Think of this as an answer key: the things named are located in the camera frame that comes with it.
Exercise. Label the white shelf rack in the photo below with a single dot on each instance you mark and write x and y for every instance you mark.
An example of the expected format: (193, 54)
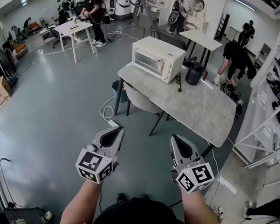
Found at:
(264, 107)

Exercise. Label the teal waste bin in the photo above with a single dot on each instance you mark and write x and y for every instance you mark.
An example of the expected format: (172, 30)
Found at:
(116, 90)

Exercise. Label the glass oven door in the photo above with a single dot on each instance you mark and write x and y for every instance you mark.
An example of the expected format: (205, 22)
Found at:
(144, 59)

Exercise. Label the white table with black legs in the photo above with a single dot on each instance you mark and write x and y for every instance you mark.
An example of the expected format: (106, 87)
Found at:
(200, 38)

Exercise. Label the grey marble table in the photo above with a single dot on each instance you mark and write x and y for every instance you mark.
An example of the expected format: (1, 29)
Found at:
(198, 109)

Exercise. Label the white oven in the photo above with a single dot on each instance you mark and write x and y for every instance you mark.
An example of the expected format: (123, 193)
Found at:
(160, 46)

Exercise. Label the person's black clothing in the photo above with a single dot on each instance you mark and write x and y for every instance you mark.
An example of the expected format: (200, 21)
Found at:
(140, 219)

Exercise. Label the person's black shoe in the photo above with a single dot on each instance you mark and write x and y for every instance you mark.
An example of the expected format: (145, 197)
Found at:
(144, 196)
(122, 197)

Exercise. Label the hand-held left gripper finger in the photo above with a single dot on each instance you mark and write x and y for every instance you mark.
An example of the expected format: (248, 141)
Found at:
(117, 146)
(98, 139)

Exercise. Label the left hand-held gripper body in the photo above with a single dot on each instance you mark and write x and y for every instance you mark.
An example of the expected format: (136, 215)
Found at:
(94, 163)

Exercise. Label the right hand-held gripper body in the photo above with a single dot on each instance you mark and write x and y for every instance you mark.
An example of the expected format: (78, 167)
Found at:
(195, 177)

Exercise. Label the person's left black shoe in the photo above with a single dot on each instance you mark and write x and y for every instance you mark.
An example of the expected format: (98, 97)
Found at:
(122, 197)

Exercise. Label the person's right black shoe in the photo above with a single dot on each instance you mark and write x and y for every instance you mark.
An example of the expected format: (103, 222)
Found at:
(144, 196)

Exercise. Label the white power strip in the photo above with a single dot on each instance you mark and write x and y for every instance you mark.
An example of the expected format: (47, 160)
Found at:
(112, 123)
(219, 212)

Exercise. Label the white vanity with round mirror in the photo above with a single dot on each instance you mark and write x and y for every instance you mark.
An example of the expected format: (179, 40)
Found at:
(197, 16)

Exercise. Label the person's left forearm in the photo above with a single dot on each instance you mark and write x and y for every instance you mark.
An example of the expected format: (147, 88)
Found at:
(81, 201)

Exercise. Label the person's right forearm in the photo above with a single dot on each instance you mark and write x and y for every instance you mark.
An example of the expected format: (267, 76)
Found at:
(197, 209)

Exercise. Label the grey upholstered chair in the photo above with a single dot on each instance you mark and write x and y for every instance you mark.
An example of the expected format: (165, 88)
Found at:
(138, 99)

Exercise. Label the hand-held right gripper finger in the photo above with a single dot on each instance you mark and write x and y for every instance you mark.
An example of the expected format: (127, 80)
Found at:
(174, 151)
(192, 151)

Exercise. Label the white grey machine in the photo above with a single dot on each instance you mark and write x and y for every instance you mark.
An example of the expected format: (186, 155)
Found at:
(122, 6)

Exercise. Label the black wheeled cart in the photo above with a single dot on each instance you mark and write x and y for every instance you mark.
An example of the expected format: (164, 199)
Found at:
(23, 214)

